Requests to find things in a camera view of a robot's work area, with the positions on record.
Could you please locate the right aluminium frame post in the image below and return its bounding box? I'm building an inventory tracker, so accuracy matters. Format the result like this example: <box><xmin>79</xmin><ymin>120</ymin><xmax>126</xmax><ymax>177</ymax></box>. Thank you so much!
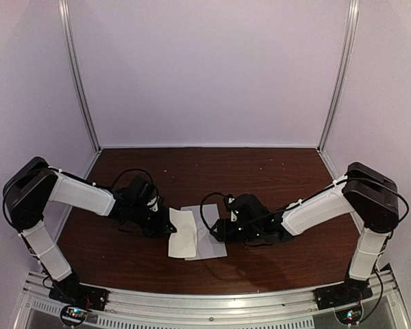
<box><xmin>317</xmin><ymin>0</ymin><xmax>360</xmax><ymax>154</ymax></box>

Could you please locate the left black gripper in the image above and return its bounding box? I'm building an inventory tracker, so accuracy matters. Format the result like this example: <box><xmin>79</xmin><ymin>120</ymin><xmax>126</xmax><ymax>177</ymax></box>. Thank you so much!
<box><xmin>130</xmin><ymin>203</ymin><xmax>177</xmax><ymax>239</ymax></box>

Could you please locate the right black cable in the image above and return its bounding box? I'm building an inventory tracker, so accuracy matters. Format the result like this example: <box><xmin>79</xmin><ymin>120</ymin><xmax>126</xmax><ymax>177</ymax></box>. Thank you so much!
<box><xmin>199</xmin><ymin>191</ymin><xmax>409</xmax><ymax>247</ymax></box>

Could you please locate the front aluminium rail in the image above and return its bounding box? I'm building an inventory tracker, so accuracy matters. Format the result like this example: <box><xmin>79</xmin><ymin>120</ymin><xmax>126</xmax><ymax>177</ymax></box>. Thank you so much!
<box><xmin>11</xmin><ymin>270</ymin><xmax>411</xmax><ymax>328</ymax></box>

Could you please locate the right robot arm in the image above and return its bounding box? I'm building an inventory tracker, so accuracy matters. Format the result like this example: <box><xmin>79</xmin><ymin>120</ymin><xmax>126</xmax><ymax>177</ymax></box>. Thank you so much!
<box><xmin>206</xmin><ymin>162</ymin><xmax>403</xmax><ymax>303</ymax></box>

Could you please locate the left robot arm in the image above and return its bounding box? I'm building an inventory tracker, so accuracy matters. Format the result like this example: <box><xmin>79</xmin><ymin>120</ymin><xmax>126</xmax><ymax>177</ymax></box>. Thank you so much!
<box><xmin>1</xmin><ymin>156</ymin><xmax>177</xmax><ymax>304</ymax></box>

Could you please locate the aluminium frame post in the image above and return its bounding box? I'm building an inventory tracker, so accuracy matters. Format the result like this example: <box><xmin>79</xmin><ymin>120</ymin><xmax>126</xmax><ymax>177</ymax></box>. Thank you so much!
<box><xmin>58</xmin><ymin>0</ymin><xmax>101</xmax><ymax>154</ymax></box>
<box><xmin>317</xmin><ymin>0</ymin><xmax>360</xmax><ymax>154</ymax></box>

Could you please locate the grey envelope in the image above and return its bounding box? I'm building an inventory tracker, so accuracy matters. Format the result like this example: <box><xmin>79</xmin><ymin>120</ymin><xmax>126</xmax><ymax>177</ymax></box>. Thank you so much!
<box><xmin>181</xmin><ymin>204</ymin><xmax>227</xmax><ymax>261</ymax></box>

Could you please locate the left aluminium frame post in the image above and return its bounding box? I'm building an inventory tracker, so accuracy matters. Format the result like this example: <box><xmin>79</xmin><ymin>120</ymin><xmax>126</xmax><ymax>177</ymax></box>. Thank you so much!
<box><xmin>58</xmin><ymin>0</ymin><xmax>101</xmax><ymax>154</ymax></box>

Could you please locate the left black cable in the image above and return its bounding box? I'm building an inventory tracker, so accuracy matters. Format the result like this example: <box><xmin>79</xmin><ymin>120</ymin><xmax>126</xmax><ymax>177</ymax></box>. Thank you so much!
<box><xmin>2</xmin><ymin>169</ymin><xmax>155</xmax><ymax>234</ymax></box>

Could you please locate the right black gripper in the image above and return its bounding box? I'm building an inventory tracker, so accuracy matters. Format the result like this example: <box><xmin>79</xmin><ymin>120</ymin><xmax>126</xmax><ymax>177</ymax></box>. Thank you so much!
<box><xmin>209</xmin><ymin>219</ymin><xmax>261</xmax><ymax>243</ymax></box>

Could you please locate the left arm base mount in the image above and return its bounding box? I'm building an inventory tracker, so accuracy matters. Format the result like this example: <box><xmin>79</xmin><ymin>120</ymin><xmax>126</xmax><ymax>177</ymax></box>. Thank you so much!
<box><xmin>49</xmin><ymin>285</ymin><xmax>108</xmax><ymax>328</ymax></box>

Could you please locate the black cable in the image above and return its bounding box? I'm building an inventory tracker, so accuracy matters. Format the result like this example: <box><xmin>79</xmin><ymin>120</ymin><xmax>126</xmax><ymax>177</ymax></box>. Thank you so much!
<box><xmin>199</xmin><ymin>191</ymin><xmax>409</xmax><ymax>247</ymax></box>
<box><xmin>2</xmin><ymin>169</ymin><xmax>155</xmax><ymax>234</ymax></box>

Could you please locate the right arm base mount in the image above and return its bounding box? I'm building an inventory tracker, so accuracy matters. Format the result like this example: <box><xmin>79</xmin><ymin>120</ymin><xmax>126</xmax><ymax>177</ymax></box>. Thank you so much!
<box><xmin>314</xmin><ymin>283</ymin><xmax>373</xmax><ymax>326</ymax></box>

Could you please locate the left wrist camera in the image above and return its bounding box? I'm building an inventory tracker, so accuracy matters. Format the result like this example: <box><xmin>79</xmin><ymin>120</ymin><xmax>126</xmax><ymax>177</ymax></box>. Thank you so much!
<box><xmin>147</xmin><ymin>195</ymin><xmax>164</xmax><ymax>212</ymax></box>

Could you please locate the white letter sheet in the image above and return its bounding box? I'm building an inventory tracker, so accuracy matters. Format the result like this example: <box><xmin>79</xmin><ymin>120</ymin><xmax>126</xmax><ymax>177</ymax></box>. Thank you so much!
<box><xmin>168</xmin><ymin>208</ymin><xmax>197</xmax><ymax>258</ymax></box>

